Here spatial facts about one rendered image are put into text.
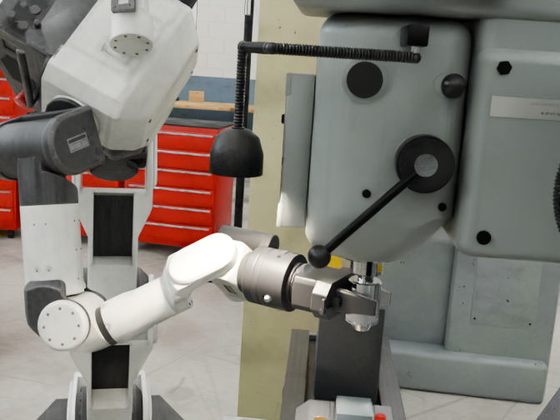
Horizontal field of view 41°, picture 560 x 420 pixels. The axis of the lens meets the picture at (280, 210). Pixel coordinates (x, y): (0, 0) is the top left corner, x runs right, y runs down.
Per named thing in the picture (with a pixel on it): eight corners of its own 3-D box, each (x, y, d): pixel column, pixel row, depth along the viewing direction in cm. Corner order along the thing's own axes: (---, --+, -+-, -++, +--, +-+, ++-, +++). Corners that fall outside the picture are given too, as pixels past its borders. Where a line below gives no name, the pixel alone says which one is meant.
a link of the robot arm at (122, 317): (172, 321, 115) (62, 374, 116) (187, 310, 125) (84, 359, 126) (142, 257, 115) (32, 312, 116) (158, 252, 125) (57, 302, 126)
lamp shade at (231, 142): (205, 167, 104) (207, 122, 103) (256, 169, 106) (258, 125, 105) (213, 177, 97) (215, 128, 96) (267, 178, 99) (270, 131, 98)
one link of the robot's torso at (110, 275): (72, 322, 175) (75, 119, 169) (149, 321, 179) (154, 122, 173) (69, 342, 160) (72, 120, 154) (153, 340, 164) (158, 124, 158)
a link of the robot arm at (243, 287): (251, 291, 109) (186, 275, 115) (275, 319, 118) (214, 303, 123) (279, 223, 114) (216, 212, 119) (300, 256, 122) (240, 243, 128)
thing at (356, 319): (385, 322, 108) (388, 287, 107) (362, 328, 105) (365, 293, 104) (361, 312, 112) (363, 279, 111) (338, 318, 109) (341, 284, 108)
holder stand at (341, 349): (312, 397, 144) (320, 297, 139) (315, 352, 165) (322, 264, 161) (377, 402, 143) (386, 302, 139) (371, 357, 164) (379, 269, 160)
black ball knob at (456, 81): (441, 98, 89) (444, 72, 88) (437, 97, 92) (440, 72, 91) (467, 100, 89) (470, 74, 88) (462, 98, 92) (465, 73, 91)
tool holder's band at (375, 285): (388, 287, 107) (388, 281, 107) (365, 293, 104) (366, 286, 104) (363, 279, 111) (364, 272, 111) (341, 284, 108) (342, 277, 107)
